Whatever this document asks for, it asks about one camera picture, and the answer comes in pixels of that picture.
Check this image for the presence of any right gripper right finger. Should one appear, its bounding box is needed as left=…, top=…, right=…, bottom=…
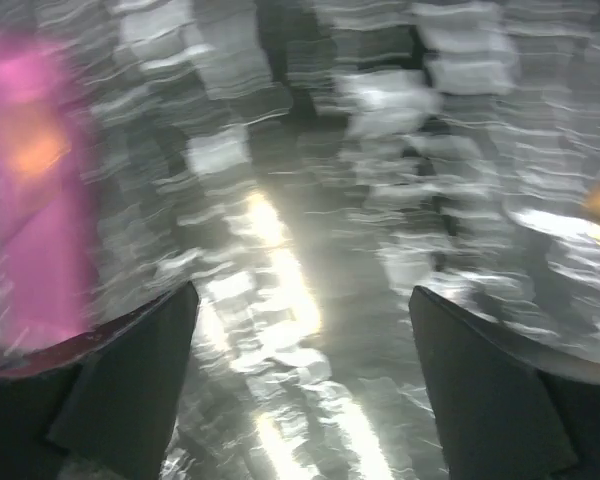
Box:
left=409, top=286, right=600, bottom=480

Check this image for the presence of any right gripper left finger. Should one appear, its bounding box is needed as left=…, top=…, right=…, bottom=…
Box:
left=0, top=282, right=199, bottom=479

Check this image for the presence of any purple satin napkin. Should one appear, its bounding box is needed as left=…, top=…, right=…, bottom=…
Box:
left=0, top=35, right=97, bottom=363

